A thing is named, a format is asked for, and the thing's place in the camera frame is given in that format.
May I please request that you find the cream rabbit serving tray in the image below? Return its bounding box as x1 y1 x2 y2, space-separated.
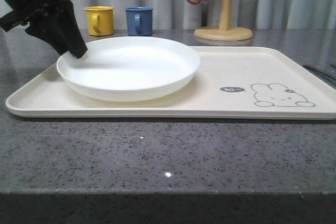
6 46 335 120

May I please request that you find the white round plate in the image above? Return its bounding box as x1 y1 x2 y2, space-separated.
56 37 201 102

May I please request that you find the silver metal chopstick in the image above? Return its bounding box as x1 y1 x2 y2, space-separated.
303 65 335 83
307 67 335 89

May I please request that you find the yellow enamel mug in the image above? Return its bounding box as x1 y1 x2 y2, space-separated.
84 6 114 36

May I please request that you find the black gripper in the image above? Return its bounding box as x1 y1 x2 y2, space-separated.
1 0 88 58

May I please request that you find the blue enamel mug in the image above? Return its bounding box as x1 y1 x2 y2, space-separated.
125 6 154 36

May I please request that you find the wooden mug tree stand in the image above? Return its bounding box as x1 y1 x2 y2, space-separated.
194 0 253 41

